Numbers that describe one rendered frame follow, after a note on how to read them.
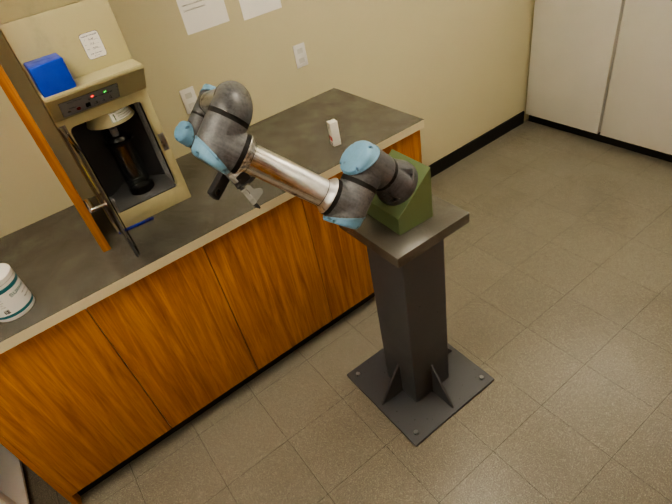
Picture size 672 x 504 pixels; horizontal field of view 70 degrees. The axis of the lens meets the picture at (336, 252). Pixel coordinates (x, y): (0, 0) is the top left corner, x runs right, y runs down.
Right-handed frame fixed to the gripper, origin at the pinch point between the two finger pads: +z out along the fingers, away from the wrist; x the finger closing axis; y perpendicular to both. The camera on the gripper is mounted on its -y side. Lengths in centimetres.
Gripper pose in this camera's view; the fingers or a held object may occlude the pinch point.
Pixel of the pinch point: (248, 197)
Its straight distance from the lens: 159.8
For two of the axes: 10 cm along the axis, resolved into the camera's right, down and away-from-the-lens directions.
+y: 7.6, -6.4, 0.5
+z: 5.5, 6.1, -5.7
